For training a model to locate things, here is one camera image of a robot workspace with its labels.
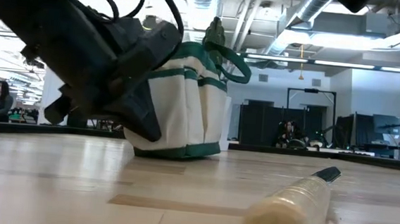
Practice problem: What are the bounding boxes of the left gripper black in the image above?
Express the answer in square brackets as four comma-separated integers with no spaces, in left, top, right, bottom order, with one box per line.
[14,0,186,145]

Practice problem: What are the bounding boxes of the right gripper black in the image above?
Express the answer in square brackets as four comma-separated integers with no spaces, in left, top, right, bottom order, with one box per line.
[329,0,371,14]

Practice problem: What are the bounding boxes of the beige green-trimmed gardening bag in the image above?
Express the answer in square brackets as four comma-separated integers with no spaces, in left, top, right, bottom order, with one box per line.
[120,37,254,166]

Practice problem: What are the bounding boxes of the white ceiling sensor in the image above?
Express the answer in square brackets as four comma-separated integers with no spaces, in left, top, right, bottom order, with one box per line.
[259,1,274,16]

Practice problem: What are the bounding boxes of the white building column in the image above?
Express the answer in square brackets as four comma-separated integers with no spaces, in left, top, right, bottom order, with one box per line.
[38,67,70,127]

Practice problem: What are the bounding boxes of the long ceiling light strip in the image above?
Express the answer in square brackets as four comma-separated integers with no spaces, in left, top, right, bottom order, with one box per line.
[0,30,400,74]

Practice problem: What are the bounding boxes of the green cactus plant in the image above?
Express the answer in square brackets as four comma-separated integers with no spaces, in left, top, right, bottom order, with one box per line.
[201,15,228,67]

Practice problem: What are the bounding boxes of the black room divider panels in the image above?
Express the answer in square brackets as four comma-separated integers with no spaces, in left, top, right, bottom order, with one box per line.
[237,101,328,150]

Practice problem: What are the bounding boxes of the person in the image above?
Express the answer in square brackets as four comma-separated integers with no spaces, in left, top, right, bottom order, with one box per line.
[277,120,308,151]
[0,80,15,116]

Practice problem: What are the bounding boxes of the silver ventilation duct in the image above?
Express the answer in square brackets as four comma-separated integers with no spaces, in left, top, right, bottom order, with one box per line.
[182,0,223,46]
[260,0,338,62]

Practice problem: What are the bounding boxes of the yellow hanging pendant cord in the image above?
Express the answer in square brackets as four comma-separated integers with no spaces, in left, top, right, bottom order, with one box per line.
[298,44,308,81]

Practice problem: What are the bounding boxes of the black metal gantry frame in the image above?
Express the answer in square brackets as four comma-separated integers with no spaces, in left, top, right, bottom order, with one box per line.
[285,86,339,132]

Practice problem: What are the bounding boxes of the black metal table frame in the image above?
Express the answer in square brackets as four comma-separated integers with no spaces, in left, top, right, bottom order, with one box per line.
[0,120,400,173]

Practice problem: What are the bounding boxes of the narrow wooden-handled trowel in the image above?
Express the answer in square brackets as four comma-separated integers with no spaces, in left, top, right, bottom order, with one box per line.
[242,160,344,224]

